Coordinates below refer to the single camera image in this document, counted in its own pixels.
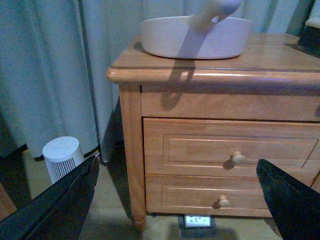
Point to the wooden drawer knob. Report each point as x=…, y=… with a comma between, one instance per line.
x=237, y=158
x=223, y=201

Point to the wooden nightstand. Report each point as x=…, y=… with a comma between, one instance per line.
x=182, y=120

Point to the beige plastic dustpan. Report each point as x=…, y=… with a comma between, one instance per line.
x=210, y=34

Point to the upper wooden drawer knob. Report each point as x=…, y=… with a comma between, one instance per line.
x=237, y=158

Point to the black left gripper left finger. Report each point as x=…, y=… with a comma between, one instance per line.
x=59, y=212

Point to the light grey curtain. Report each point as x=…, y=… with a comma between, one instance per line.
x=53, y=59

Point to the white cylindrical air purifier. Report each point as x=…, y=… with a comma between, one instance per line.
x=62, y=155

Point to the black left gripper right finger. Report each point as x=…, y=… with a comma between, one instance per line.
x=294, y=206

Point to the hand brush with beige handle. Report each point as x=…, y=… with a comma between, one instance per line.
x=310, y=37

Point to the lower wooden drawer knob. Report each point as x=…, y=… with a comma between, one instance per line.
x=223, y=201

